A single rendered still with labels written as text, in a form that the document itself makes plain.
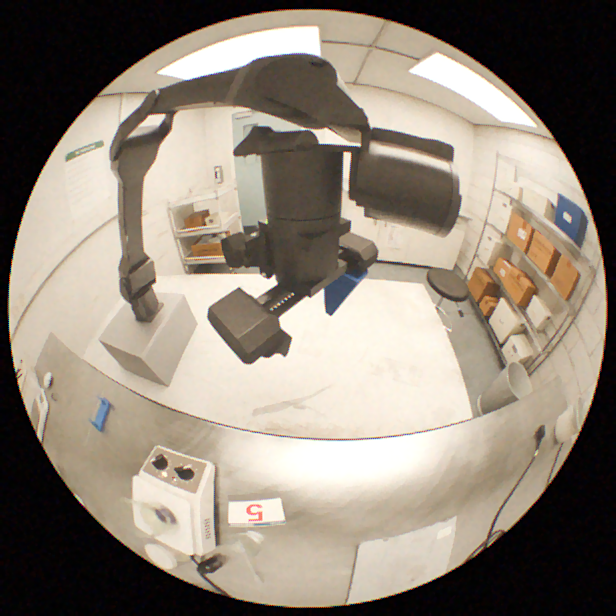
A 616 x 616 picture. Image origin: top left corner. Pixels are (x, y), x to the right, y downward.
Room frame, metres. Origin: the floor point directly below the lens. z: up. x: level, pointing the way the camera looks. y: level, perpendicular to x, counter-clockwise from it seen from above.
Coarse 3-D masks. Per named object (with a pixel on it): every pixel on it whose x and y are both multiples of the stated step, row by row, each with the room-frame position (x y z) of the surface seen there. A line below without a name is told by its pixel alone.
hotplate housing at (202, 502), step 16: (144, 464) -0.06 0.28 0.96; (208, 464) -0.01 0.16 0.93; (160, 480) -0.07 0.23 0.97; (208, 480) -0.04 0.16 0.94; (192, 496) -0.07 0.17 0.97; (208, 496) -0.07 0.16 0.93; (192, 512) -0.10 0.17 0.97; (208, 512) -0.10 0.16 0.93; (208, 528) -0.14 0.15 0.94; (208, 544) -0.18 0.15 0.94
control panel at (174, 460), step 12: (168, 456) -0.02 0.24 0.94; (180, 456) -0.01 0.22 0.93; (144, 468) -0.06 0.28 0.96; (168, 468) -0.04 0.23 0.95; (192, 468) -0.02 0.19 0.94; (204, 468) -0.02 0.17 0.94; (168, 480) -0.06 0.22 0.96; (180, 480) -0.05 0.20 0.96; (192, 480) -0.05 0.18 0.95; (192, 492) -0.07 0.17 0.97
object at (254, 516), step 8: (232, 504) -0.08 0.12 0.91; (240, 504) -0.08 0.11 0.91; (248, 504) -0.07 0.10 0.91; (256, 504) -0.07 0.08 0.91; (264, 504) -0.07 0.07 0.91; (272, 504) -0.06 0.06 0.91; (232, 512) -0.09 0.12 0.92; (240, 512) -0.09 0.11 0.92; (248, 512) -0.09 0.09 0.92; (256, 512) -0.08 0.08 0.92; (264, 512) -0.08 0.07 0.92; (272, 512) -0.08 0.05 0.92; (280, 512) -0.08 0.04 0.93; (232, 520) -0.11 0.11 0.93; (240, 520) -0.10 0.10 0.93; (248, 520) -0.10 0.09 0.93; (256, 520) -0.10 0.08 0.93; (264, 520) -0.09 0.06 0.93; (272, 520) -0.09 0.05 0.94
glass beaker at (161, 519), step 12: (120, 504) -0.13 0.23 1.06; (132, 504) -0.13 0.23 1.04; (144, 504) -0.11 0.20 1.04; (156, 504) -0.11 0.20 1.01; (120, 516) -0.15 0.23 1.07; (132, 516) -0.15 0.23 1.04; (144, 516) -0.12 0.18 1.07; (156, 516) -0.12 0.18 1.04; (168, 516) -0.12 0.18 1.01; (132, 528) -0.16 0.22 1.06; (144, 528) -0.16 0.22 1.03; (156, 528) -0.13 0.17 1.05; (168, 528) -0.14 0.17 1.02
